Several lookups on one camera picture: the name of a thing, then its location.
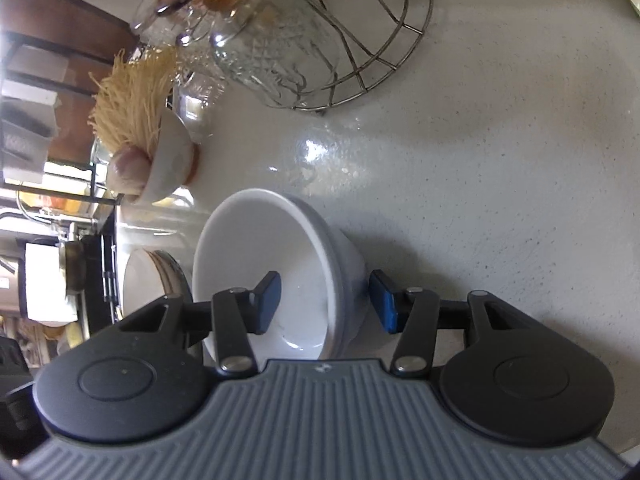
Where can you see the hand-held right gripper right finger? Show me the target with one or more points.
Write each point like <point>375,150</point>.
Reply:
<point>385,305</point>

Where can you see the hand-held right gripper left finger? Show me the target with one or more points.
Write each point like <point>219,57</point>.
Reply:
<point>267,305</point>

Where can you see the white ceramic bowl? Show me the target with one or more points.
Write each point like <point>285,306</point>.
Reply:
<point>280,240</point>

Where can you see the white leaf-print plate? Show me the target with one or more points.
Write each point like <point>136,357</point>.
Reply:
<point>142,285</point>

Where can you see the black kitchen sink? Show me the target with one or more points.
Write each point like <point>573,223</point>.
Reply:
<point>97,280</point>

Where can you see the stainless steel pot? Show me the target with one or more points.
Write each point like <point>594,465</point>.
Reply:
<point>72,265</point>

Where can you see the white bowl with orange foot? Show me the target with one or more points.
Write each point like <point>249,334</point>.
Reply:
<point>172,160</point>

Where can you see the sliced onion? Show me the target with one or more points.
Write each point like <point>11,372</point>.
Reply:
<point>130,170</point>

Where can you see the bundle of dry noodles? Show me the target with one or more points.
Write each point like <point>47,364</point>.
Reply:
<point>132,100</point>

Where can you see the cut-glass cup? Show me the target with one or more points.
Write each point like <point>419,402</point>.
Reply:
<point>280,45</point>

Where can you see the white patterned hanging cloth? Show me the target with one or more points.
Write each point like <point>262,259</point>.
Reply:
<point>30,125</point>
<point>37,62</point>

